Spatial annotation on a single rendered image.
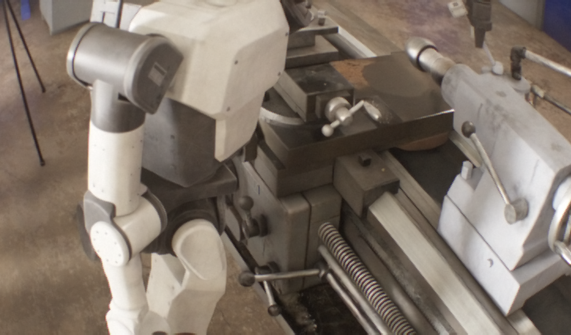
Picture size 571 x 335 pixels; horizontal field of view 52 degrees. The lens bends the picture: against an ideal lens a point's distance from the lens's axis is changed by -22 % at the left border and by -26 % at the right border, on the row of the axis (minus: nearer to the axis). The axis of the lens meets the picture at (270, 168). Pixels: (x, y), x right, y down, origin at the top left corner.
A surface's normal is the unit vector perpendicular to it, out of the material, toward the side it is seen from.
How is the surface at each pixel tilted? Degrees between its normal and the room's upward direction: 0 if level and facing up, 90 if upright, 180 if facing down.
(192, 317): 90
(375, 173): 0
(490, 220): 62
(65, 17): 90
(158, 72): 95
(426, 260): 36
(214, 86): 84
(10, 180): 0
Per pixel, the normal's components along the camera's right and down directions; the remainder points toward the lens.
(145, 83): 0.88, 0.36
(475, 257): -0.91, 0.23
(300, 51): 0.02, -0.80
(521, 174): -0.88, 0.03
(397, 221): -0.51, -0.51
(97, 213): -0.45, 0.41
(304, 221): 0.42, 0.55
